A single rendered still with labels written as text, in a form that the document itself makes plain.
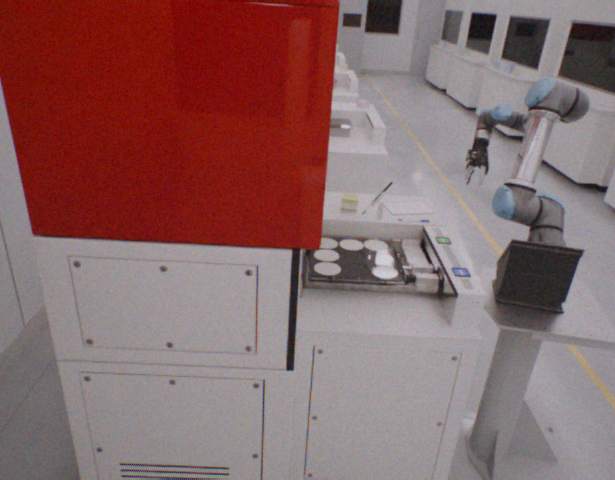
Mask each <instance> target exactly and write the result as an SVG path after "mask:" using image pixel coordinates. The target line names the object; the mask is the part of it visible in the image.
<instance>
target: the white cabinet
mask: <svg viewBox="0 0 615 480"><path fill-rule="evenodd" d="M482 343H483V341H472V340H451V339H431V338H411V337H391V336H372V335H364V334H351V333H330V332H311V331H297V342H296V359H295V370H296V375H294V392H293V409H292V426H291V431H292V436H291V442H292V445H291V446H290V463H289V479H288V480H447V478H448V475H449V471H450V467H451V463H452V459H453V455H454V452H455V448H456V444H457V440H458V436H459V433H460V430H461V422H462V418H463V414H464V411H465V407H466V403H467V399H468V395H469V391H470V388H471V384H472V380H473V376H474V372H475V368H476V365H477V361H478V358H479V354H480V350H481V346H482Z"/></svg>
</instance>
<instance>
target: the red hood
mask: <svg viewBox="0 0 615 480"><path fill-rule="evenodd" d="M339 4H340V3H339V2H338V0H0V83H1V88H2V93H3V98H4V103H5V107H6V111H7V116H8V121H9V126H10V131H11V136H12V140H13V145H14V150H15V155H16V160H17V165H18V170H19V174H20V179H21V184H22V188H23V193H24V198H25V203H26V208H27V212H28V217H29V222H30V227H31V232H32V235H45V236H64V237H83V238H103V239H122V240H140V241H159V242H179V243H197V244H216V245H236V246H254V247H273V248H291V249H303V250H319V247H320V246H321V235H322V222H323V207H324V196H325V183H326V171H327V158H328V145H329V132H330V119H331V107H332V94H333V81H334V68H335V55H336V42H337V29H338V17H339Z"/></svg>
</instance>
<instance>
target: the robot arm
mask: <svg viewBox="0 0 615 480"><path fill-rule="evenodd" d="M524 104H525V106H526V107H528V108H529V109H528V112H527V114H525V115H523V114H520V113H518V112H515V111H512V109H511V107H510V106H509V105H508V104H506V103H500V104H499V105H496V106H495V107H493V108H492V109H485V110H484V109H483V110H481V111H480V113H479V116H478V121H477V126H476V131H475V135H474V139H473V141H474V142H473V145H472V149H468V151H467V156H468V158H467V156H466V160H467V162H468V159H469V162H468V163H467V165H466V169H465V171H464V174H465V182H466V185H468V184H469V183H470V179H471V175H472V174H473V173H474V169H473V166H474V168H476V167H479V169H480V181H479V186H481V185H482V183H483V182H484V180H485V178H486V176H487V174H488V171H489V168H490V163H489V154H488V147H487V146H489V143H490V140H491V137H493V136H492V132H493V128H494V127H496V126H497V125H501V126H503V127H506V128H509V129H515V130H518V131H521V132H522V133H525V135H524V138H523V141H522V144H521V148H520V151H519V154H518V157H517V160H516V164H515V167H514V170H513V173H512V176H511V179H510V180H509V181H507V182H505V184H504V186H502V187H500V188H498V189H497V192H496V193H495V195H494V198H493V202H492V207H493V210H494V213H495V214H496V215H497V216H498V217H500V218H502V219H504V220H508V221H511V222H514V223H518V224H521V225H524V226H527V227H529V234H528V238H527V240H526V241H527V242H534V243H541V244H547V245H554V246H561V247H566V244H565V241H564V238H563V229H564V215H565V209H564V203H563V201H562V200H561V199H560V198H559V197H557V196H555V195H553V194H548V193H547V194H544V193H540V194H536V195H535V193H536V189H535V187H534V182H535V179H536V176H537V173H538V170H539V168H540V167H541V163H542V160H543V157H544V154H545V151H546V148H547V144H548V141H549V138H550V135H551V132H552V129H553V126H554V124H556V123H560V122H563V123H571V122H575V121H578V120H580V119H581V118H583V117H584V116H585V115H586V113H587V112H588V110H589V106H590V100H589V97H588V95H587V93H586V92H585V91H584V90H582V89H581V88H580V89H578V88H575V87H573V86H570V85H567V84H564V83H562V82H559V81H556V79H550V78H547V77H544V78H541V79H539V80H538V81H536V82H535V83H534V84H533V85H532V87H531V88H530V89H529V91H528V93H527V95H526V97H525V100H524ZM470 150H471V151H470ZM468 153H469V155H470V156H469V155H468Z"/></svg>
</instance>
